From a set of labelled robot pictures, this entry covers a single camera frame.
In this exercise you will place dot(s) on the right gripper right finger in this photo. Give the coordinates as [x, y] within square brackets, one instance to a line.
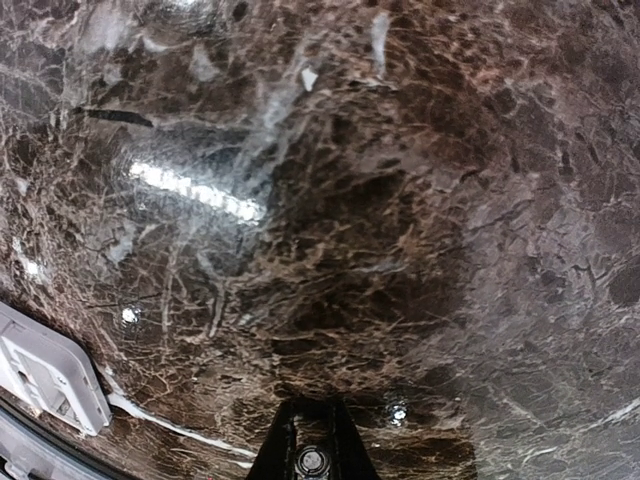
[348, 456]

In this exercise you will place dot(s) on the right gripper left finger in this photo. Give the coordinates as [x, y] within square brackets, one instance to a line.
[278, 457]

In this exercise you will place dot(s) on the white remote control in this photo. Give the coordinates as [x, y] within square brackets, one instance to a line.
[51, 373]

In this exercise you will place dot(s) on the black front rail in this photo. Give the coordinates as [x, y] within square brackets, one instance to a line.
[40, 447]

